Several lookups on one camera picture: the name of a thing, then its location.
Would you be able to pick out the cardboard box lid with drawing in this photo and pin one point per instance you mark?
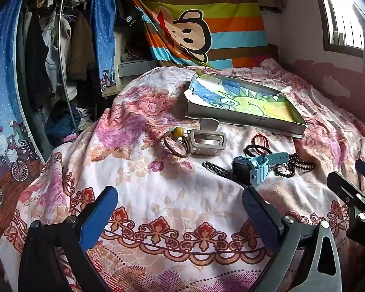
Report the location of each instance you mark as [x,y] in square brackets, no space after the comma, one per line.
[246,103]

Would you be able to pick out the window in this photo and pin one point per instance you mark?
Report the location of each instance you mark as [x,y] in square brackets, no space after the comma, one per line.
[343,12]

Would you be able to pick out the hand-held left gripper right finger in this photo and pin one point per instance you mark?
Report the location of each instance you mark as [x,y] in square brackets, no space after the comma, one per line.
[258,216]

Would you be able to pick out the beige hair claw clip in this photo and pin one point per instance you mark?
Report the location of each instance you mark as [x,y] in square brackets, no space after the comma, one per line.
[207,138]

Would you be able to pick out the blue smartwatch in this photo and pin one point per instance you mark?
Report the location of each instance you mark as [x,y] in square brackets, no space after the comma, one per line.
[255,168]

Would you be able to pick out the large blue dotted wardrobe curtain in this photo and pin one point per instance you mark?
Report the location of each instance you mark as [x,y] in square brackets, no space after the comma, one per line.
[6,112]

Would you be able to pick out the hanging black garment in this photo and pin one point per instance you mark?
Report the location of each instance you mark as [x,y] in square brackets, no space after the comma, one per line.
[35,60]

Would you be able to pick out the pile of dark clothes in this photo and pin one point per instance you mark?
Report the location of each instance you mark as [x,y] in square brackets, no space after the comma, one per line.
[62,121]

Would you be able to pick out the striped monkey blanket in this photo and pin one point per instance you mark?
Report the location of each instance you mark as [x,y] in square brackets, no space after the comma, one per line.
[206,21]

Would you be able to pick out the hanging white garment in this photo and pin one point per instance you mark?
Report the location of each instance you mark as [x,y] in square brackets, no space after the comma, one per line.
[53,51]

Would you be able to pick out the narrow blue dotted wardrobe curtain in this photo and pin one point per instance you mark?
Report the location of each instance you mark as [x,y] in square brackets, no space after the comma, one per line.
[103,30]

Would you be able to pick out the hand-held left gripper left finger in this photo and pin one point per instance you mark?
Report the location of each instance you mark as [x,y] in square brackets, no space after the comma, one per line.
[98,216]

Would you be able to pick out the black garment with white print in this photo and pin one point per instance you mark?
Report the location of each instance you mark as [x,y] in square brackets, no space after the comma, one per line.
[129,12]

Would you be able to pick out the floral pink blanket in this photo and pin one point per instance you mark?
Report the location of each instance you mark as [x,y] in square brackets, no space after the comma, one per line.
[170,213]

